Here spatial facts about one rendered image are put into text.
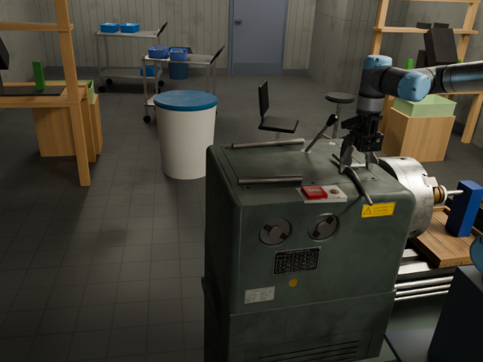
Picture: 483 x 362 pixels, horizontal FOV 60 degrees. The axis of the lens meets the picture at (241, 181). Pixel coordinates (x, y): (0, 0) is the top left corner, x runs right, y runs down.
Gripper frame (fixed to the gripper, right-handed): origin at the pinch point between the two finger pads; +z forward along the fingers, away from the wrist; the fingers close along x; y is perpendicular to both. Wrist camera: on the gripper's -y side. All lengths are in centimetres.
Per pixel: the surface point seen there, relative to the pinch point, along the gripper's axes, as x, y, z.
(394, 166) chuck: 20.6, -8.0, 4.6
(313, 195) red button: -19.4, 13.2, 1.1
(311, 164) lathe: -10.7, -9.3, 2.3
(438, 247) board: 46, -4, 39
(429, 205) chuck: 30.0, 3.0, 15.1
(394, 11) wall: 359, -552, -11
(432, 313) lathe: 52, -2, 74
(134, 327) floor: -76, -73, 128
